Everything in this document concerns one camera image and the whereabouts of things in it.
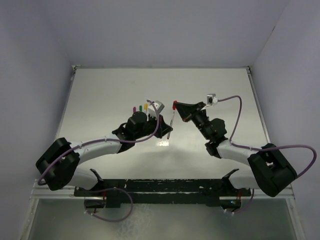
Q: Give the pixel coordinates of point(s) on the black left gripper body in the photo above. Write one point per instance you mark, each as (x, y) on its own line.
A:
(151, 127)

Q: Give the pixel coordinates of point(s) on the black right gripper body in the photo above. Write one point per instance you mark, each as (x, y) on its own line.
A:
(201, 120)

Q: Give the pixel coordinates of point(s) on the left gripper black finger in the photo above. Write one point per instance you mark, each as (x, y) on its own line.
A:
(167, 132)
(163, 125)

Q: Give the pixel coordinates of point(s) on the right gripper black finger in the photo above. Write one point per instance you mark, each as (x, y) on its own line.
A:
(187, 113)
(188, 106)

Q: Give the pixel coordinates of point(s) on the red pen cap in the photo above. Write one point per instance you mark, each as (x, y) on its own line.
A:
(174, 105)

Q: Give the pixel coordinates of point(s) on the silver pen red tip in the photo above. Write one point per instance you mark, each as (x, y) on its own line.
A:
(172, 120)

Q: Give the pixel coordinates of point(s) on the silver pen yellow tip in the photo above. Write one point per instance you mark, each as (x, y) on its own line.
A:
(145, 111)

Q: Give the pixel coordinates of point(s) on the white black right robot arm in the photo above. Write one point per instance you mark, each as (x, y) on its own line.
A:
(270, 171)

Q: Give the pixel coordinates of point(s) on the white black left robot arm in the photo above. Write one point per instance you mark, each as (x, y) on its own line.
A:
(58, 165)

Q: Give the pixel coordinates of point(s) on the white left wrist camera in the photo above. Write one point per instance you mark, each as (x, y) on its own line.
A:
(155, 106)

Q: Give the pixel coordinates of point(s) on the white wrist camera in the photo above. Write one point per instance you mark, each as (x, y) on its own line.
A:
(211, 100)
(155, 106)

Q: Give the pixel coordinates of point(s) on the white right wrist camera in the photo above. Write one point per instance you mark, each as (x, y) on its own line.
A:
(211, 100)

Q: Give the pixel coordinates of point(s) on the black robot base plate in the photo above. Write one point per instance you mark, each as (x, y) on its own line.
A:
(208, 192)

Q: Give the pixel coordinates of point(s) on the aluminium table edge rail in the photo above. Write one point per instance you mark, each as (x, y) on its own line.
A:
(261, 116)

